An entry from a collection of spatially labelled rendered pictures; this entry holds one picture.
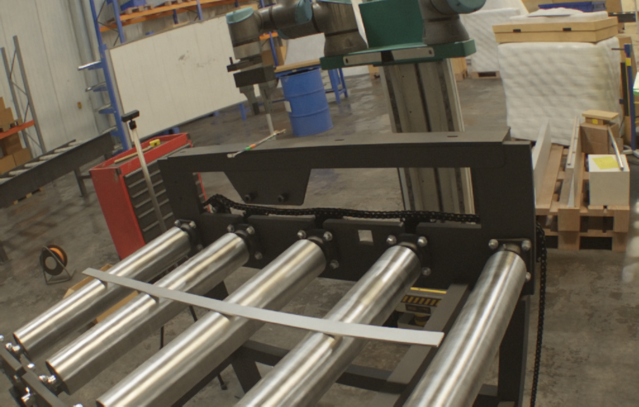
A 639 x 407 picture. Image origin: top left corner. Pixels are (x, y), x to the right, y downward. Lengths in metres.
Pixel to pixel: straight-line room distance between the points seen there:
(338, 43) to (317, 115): 4.88
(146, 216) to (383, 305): 2.57
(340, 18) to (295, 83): 4.80
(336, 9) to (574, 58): 2.68
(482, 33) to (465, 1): 7.71
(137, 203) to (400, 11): 2.24
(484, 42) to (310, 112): 4.05
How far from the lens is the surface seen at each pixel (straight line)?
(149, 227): 3.49
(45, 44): 12.09
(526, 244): 1.21
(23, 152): 10.32
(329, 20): 2.04
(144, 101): 5.89
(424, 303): 2.16
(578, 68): 4.27
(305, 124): 6.88
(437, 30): 1.81
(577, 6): 4.56
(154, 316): 1.38
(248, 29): 1.51
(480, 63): 9.46
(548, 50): 4.38
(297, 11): 1.57
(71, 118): 12.09
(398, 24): 2.06
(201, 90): 6.08
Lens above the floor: 1.49
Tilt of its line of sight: 19 degrees down
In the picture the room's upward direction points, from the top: 13 degrees counter-clockwise
